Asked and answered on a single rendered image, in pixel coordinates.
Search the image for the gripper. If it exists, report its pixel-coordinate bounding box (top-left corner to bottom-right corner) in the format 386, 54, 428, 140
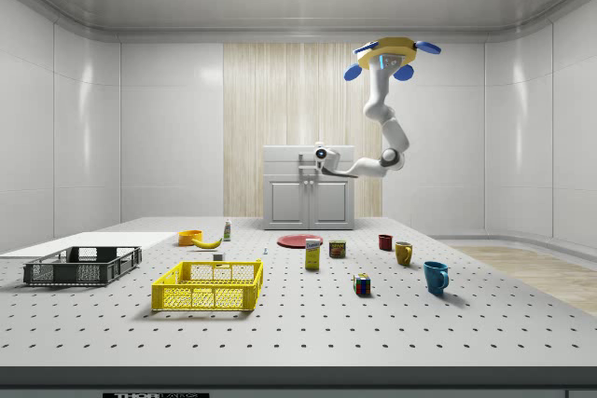
297, 151, 320, 172

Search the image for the white cabinet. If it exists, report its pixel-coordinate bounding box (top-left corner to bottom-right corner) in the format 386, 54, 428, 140
262, 144, 357, 231

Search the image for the red plate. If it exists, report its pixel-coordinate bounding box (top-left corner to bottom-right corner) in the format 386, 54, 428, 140
276, 233, 325, 251

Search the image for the yellow and white box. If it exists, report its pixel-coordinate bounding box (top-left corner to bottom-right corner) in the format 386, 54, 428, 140
304, 237, 325, 272

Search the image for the yellow mug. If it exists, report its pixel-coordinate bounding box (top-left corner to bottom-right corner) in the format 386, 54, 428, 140
394, 240, 415, 268

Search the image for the puzzle cube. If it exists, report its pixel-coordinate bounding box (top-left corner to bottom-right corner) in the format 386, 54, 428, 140
352, 272, 373, 297

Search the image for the banana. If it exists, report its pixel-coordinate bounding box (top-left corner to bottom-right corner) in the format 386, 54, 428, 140
190, 236, 224, 251

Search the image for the drone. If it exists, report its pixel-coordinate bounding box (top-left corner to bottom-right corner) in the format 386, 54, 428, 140
343, 35, 443, 84

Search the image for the yellow bowl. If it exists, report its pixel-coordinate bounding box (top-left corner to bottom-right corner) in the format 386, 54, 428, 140
177, 229, 204, 248

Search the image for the blue mug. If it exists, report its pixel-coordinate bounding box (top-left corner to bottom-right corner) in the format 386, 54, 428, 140
423, 260, 451, 297

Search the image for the yellow basket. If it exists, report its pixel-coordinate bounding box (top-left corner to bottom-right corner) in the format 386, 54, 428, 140
150, 260, 265, 313

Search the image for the white board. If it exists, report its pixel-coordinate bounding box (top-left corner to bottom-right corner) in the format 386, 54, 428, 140
0, 231, 181, 259

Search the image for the dark grey basket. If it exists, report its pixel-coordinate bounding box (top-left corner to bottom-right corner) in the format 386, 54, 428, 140
22, 245, 144, 288

